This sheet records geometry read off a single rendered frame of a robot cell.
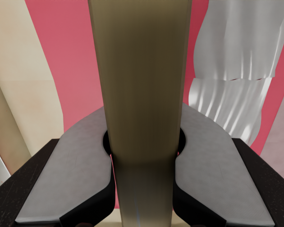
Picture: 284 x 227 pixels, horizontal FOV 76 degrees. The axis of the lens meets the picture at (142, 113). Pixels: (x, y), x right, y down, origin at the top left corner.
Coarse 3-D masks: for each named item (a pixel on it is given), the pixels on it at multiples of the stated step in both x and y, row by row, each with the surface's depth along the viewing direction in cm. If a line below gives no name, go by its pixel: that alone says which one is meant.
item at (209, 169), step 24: (192, 120) 9; (192, 144) 8; (216, 144) 8; (192, 168) 7; (216, 168) 7; (240, 168) 7; (192, 192) 6; (216, 192) 6; (240, 192) 6; (192, 216) 6; (216, 216) 5; (240, 216) 5; (264, 216) 5
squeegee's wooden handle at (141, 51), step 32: (96, 0) 5; (128, 0) 5; (160, 0) 5; (96, 32) 5; (128, 32) 5; (160, 32) 5; (128, 64) 6; (160, 64) 6; (128, 96) 6; (160, 96) 6; (128, 128) 7; (160, 128) 7; (128, 160) 8; (160, 160) 8; (128, 192) 9; (160, 192) 9; (128, 224) 10; (160, 224) 10
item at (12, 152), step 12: (0, 96) 18; (0, 108) 18; (0, 120) 18; (12, 120) 19; (0, 132) 18; (12, 132) 19; (0, 144) 18; (12, 144) 19; (24, 144) 21; (0, 156) 18; (12, 156) 19; (24, 156) 21; (0, 168) 18; (12, 168) 19; (0, 180) 19
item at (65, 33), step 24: (48, 0) 14; (72, 0) 14; (192, 0) 14; (48, 24) 15; (72, 24) 15; (192, 24) 14; (48, 48) 16; (72, 48) 16; (192, 48) 15; (72, 72) 17; (96, 72) 17; (192, 72) 16
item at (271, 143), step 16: (64, 80) 17; (80, 80) 17; (96, 80) 17; (192, 80) 17; (272, 80) 16; (64, 96) 18; (80, 96) 18; (96, 96) 18; (272, 96) 17; (64, 112) 19; (80, 112) 19; (272, 112) 18; (64, 128) 20; (272, 128) 19; (256, 144) 20; (272, 144) 20; (272, 160) 21
